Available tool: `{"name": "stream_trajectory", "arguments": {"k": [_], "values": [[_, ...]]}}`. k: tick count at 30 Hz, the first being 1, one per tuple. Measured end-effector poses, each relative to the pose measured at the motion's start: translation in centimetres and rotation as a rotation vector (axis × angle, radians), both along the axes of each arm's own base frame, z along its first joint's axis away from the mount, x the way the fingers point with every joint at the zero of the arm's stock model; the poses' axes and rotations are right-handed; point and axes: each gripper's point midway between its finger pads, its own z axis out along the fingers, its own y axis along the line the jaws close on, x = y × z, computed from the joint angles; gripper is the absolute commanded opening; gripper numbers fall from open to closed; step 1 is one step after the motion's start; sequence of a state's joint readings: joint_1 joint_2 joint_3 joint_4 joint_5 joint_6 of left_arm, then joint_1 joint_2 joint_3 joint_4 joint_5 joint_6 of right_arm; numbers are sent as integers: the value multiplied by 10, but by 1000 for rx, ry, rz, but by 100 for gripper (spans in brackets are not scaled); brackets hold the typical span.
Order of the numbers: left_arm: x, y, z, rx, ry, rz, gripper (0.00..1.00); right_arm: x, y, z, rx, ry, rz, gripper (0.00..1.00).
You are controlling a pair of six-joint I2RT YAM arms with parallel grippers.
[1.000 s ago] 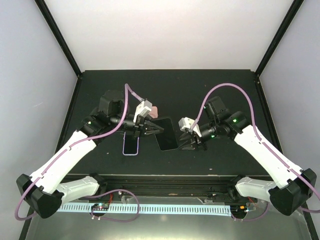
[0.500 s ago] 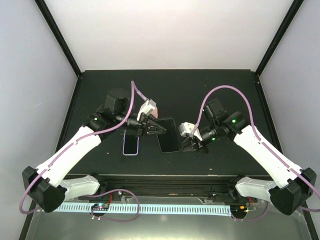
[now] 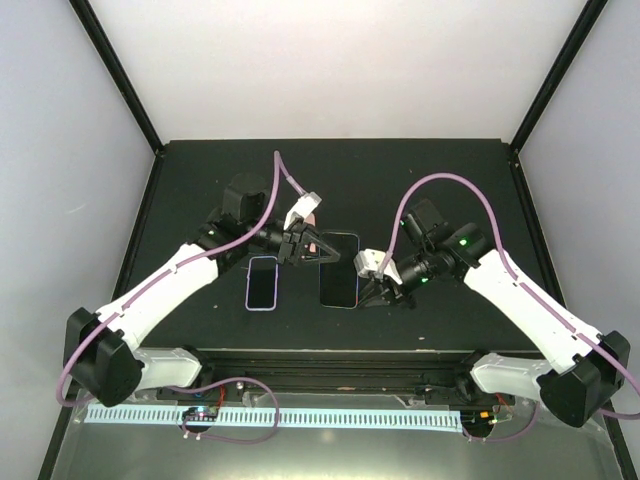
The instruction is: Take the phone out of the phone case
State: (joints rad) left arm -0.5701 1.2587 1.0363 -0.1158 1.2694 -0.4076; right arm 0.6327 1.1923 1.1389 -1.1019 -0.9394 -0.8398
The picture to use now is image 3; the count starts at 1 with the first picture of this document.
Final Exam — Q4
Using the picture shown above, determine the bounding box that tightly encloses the frame post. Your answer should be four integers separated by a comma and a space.
69, 0, 164, 154
509, 0, 609, 151

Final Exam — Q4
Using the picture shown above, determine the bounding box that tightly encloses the right frame post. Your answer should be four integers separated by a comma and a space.
509, 0, 609, 151

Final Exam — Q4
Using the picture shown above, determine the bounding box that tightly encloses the purple cable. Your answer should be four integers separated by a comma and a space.
55, 149, 311, 408
377, 172, 640, 444

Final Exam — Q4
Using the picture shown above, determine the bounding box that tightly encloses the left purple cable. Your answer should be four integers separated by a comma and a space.
55, 149, 311, 408

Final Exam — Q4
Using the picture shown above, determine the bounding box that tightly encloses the electronics board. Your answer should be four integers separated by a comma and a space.
461, 410, 498, 426
182, 406, 218, 422

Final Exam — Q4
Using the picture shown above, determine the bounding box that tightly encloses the left frame post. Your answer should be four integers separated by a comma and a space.
69, 0, 164, 154

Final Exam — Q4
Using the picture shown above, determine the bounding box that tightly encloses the right electronics board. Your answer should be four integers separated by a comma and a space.
461, 410, 498, 426

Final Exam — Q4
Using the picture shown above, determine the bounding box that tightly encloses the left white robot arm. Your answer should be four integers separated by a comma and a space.
61, 174, 340, 407

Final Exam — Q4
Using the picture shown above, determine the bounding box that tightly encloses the black smartphone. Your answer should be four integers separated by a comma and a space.
319, 231, 360, 309

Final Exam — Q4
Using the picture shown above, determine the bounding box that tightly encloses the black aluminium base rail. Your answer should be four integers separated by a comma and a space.
74, 348, 621, 406

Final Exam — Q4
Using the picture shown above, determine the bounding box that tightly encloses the left electronics board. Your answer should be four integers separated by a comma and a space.
182, 406, 218, 422

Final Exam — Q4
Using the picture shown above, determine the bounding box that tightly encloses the light blue cable duct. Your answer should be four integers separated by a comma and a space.
84, 404, 463, 433

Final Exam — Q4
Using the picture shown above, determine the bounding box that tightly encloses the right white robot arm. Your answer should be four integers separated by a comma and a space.
354, 200, 631, 428

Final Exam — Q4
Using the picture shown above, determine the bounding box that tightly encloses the phone in purple case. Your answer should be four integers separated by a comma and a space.
245, 256, 279, 312

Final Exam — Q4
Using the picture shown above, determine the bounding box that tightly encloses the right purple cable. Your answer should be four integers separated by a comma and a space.
377, 172, 640, 444

